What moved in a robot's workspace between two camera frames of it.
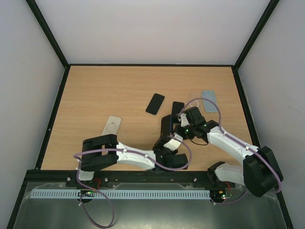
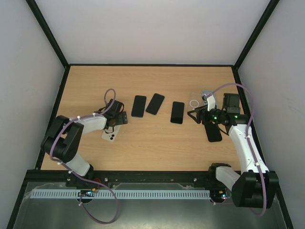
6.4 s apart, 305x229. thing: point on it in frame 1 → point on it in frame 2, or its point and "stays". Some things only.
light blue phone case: [209, 107] stays
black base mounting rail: [198, 178] stays
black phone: [168, 125] → [138, 107]
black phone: [155, 104] stays
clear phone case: [197, 102] stays
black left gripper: [157, 144] → [123, 119]
